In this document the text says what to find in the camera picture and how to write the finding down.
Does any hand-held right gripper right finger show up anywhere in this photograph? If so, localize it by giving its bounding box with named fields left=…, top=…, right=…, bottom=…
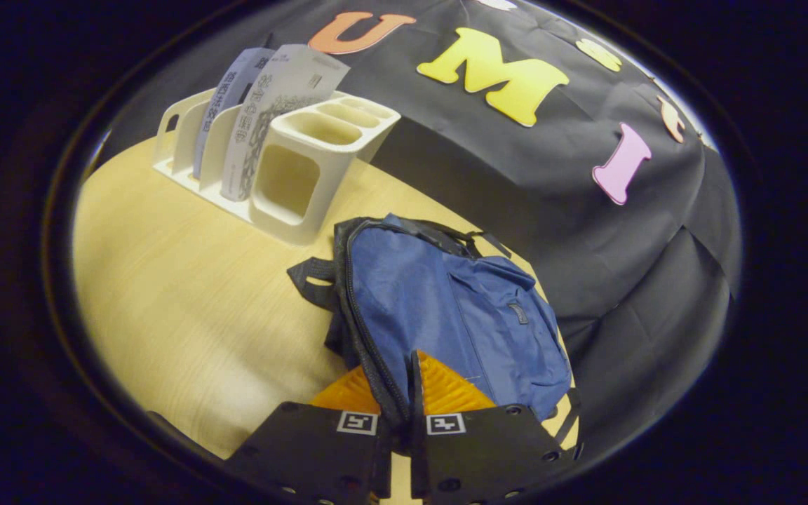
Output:
left=410, top=349, right=582, bottom=505

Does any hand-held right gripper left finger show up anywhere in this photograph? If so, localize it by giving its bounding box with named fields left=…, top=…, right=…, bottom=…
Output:
left=225, top=363, right=394, bottom=505

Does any blue edged white book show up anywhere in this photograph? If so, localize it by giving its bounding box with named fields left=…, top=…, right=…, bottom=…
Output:
left=194, top=48, right=275, bottom=180

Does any grey patterned cover book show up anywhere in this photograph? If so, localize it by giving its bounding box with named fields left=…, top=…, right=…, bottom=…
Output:
left=222, top=44, right=350, bottom=203

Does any white plastic bookshelf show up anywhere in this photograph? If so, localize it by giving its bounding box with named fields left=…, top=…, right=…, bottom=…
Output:
left=153, top=88, right=402, bottom=246

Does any blue schoolbag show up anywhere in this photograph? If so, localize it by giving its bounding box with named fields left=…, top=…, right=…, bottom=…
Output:
left=287, top=213, right=585, bottom=460

